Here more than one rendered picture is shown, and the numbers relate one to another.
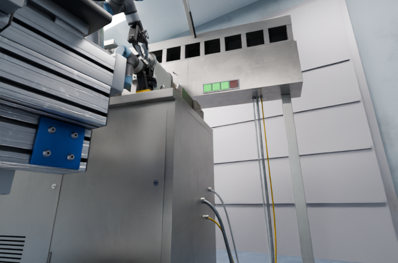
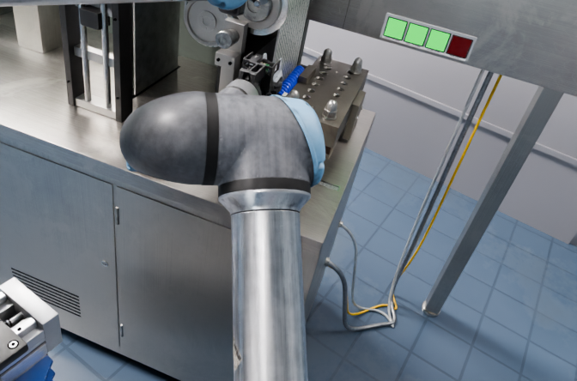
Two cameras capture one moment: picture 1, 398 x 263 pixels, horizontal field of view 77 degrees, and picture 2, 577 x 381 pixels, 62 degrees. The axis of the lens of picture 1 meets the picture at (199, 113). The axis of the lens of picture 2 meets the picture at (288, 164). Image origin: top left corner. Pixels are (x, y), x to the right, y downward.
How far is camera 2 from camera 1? 1.20 m
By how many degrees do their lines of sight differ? 55
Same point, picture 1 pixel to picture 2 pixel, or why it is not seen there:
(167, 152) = not seen: hidden behind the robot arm
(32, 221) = (82, 286)
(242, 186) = (397, 58)
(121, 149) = (215, 271)
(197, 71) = not seen: outside the picture
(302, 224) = (458, 261)
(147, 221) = not seen: hidden behind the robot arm
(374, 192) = not seen: outside the picture
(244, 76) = (494, 37)
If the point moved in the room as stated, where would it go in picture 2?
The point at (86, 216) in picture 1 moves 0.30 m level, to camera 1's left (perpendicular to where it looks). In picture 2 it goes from (165, 316) to (57, 302)
